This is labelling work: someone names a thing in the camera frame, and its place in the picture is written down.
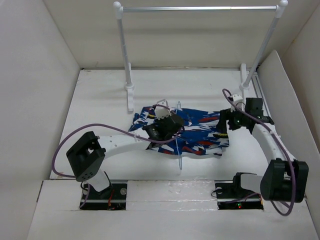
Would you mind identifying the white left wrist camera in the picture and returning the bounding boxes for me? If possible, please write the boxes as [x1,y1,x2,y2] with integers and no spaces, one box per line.
[153,99,172,120]

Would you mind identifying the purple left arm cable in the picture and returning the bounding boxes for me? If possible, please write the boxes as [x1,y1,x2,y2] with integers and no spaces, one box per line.
[51,104,185,208]

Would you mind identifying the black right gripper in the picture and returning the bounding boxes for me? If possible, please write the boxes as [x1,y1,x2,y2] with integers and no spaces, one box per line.
[215,104,249,132]

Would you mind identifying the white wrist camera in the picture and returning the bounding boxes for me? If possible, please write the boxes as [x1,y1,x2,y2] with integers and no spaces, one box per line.
[229,94,244,112]
[153,99,172,120]

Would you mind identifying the white clothes rack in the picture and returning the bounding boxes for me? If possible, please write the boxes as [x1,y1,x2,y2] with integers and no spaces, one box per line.
[111,0,289,113]

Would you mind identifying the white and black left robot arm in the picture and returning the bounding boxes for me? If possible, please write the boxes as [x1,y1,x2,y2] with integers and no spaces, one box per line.
[66,113,184,199]

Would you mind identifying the blue patterned trousers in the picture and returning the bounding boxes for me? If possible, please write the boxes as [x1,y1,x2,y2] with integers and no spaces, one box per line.
[127,106,230,159]

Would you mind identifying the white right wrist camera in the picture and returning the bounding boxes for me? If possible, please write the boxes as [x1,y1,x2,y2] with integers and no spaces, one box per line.
[229,94,244,112]

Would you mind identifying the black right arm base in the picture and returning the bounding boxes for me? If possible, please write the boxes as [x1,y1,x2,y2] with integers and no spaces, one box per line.
[211,172,264,210]

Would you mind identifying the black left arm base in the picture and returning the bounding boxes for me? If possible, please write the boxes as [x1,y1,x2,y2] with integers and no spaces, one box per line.
[79,181,128,211]

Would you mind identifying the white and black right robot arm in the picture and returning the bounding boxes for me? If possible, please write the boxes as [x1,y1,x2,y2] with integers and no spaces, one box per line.
[217,94,309,203]

